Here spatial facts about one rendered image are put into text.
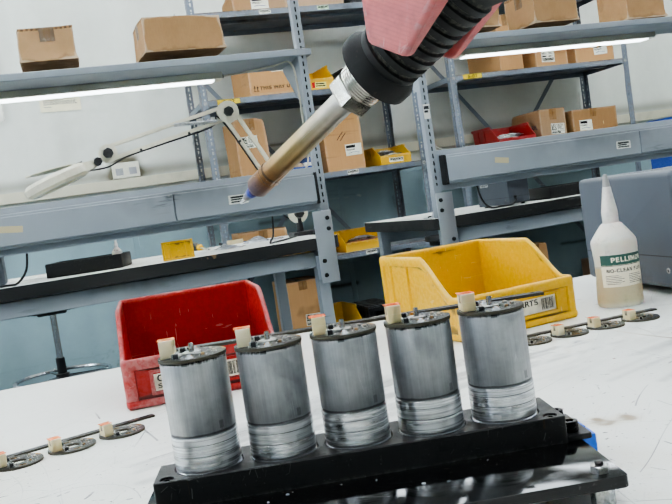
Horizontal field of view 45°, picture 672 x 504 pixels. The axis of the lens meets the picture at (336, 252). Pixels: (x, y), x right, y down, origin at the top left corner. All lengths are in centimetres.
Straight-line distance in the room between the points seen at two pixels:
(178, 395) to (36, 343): 438
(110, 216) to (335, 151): 216
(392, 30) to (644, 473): 18
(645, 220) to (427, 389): 42
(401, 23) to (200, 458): 17
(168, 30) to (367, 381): 240
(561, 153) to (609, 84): 287
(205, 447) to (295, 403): 4
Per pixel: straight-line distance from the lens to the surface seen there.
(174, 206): 255
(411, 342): 30
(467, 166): 284
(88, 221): 252
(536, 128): 507
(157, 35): 265
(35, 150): 467
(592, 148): 311
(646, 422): 37
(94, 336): 467
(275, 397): 30
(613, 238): 64
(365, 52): 24
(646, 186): 68
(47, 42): 264
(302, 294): 438
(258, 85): 432
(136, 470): 40
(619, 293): 64
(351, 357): 29
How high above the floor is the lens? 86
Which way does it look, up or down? 4 degrees down
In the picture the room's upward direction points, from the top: 8 degrees counter-clockwise
